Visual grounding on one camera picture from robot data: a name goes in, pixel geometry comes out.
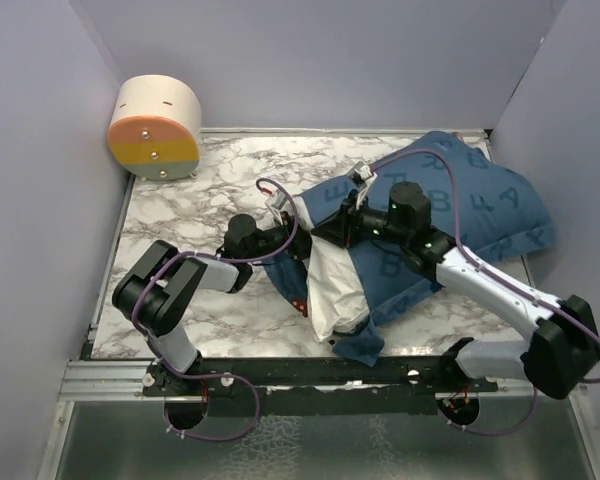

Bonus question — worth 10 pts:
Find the purple cable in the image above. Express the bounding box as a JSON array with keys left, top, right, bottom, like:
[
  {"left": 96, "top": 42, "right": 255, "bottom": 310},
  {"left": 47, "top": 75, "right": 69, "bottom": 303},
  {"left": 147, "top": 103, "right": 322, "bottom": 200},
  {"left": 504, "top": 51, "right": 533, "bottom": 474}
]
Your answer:
[
  {"left": 131, "top": 178, "right": 301, "bottom": 443},
  {"left": 364, "top": 147, "right": 600, "bottom": 437}
]

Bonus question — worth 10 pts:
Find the white pillow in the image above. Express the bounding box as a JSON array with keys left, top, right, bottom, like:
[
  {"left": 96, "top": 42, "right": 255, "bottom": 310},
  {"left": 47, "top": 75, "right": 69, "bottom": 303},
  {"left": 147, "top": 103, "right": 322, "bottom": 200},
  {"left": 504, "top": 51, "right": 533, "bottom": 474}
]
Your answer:
[{"left": 299, "top": 199, "right": 372, "bottom": 344}]

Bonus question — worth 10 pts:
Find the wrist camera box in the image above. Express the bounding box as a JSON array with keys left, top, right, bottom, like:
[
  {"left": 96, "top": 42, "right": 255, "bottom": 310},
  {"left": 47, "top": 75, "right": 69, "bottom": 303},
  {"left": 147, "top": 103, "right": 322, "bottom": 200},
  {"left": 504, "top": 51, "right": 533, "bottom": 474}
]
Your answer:
[
  {"left": 265, "top": 189, "right": 288, "bottom": 223},
  {"left": 347, "top": 162, "right": 377, "bottom": 210}
]

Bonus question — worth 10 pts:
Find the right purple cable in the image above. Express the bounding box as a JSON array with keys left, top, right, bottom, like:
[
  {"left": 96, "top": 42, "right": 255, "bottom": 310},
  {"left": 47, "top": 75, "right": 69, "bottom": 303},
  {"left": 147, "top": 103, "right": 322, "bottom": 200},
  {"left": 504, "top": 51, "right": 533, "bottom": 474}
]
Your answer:
[{"left": 364, "top": 147, "right": 600, "bottom": 437}]

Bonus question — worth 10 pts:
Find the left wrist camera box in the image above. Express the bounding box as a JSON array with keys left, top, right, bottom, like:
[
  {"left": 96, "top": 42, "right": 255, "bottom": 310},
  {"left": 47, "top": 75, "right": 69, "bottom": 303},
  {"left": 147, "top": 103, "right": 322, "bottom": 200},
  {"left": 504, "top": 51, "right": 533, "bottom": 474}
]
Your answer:
[{"left": 265, "top": 189, "right": 288, "bottom": 223}]

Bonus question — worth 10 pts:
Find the aluminium frame rail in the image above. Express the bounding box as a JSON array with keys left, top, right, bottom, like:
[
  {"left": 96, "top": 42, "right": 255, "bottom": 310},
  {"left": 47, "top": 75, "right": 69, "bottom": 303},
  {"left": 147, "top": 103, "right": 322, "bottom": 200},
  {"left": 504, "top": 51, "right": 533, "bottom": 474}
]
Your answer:
[{"left": 59, "top": 360, "right": 150, "bottom": 402}]

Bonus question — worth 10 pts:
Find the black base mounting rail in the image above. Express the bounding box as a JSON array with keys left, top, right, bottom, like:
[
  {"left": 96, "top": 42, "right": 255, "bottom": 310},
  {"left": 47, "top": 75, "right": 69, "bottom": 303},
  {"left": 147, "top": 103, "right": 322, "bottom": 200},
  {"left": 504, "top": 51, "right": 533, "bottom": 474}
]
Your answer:
[{"left": 142, "top": 356, "right": 497, "bottom": 417}]

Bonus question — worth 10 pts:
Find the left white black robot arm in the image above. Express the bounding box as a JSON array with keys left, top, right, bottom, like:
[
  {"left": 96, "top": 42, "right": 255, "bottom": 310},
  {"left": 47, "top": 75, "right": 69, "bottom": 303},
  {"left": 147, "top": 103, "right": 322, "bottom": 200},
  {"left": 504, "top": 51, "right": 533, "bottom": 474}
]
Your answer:
[{"left": 112, "top": 212, "right": 311, "bottom": 395}]

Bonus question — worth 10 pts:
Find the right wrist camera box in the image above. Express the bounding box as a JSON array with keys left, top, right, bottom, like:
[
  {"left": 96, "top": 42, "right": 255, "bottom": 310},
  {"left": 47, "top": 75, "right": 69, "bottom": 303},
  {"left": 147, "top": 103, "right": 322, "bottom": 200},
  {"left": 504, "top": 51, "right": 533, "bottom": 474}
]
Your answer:
[{"left": 347, "top": 162, "right": 377, "bottom": 210}]

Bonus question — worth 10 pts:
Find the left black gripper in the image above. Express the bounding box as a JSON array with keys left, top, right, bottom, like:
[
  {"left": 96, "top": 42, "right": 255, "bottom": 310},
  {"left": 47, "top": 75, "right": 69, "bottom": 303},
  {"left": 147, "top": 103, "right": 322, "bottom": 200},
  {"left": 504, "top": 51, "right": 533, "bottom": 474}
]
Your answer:
[{"left": 245, "top": 210, "right": 330, "bottom": 262}]

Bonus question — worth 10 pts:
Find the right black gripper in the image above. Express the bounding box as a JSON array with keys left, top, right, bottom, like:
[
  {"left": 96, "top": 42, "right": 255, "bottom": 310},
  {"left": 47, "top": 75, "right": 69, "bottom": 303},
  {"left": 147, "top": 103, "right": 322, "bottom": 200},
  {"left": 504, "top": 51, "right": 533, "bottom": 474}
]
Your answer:
[{"left": 311, "top": 190, "right": 408, "bottom": 249}]

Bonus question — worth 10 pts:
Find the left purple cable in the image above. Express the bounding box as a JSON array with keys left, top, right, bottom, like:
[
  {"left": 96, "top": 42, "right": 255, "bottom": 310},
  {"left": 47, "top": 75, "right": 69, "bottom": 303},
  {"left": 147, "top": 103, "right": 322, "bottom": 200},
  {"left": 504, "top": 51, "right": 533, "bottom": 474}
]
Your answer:
[{"left": 131, "top": 178, "right": 301, "bottom": 443}]

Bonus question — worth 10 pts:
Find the cream orange cylindrical container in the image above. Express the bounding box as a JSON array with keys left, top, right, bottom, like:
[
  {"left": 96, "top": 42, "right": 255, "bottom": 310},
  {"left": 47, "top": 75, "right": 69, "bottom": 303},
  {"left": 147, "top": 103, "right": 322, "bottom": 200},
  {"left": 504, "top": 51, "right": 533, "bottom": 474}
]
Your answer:
[{"left": 107, "top": 74, "right": 202, "bottom": 181}]

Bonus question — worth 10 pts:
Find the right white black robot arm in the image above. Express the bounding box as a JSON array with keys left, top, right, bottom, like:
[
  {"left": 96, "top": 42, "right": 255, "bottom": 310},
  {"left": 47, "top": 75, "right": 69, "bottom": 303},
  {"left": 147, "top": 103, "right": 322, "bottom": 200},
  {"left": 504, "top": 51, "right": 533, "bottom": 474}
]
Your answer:
[{"left": 311, "top": 182, "right": 600, "bottom": 399}]

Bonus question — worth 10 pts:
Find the blue cartoon print pillowcase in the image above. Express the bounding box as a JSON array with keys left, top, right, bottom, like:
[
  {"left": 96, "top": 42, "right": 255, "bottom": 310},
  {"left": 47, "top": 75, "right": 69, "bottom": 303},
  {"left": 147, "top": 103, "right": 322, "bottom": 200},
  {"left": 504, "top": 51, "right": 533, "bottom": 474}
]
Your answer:
[{"left": 264, "top": 131, "right": 556, "bottom": 366}]

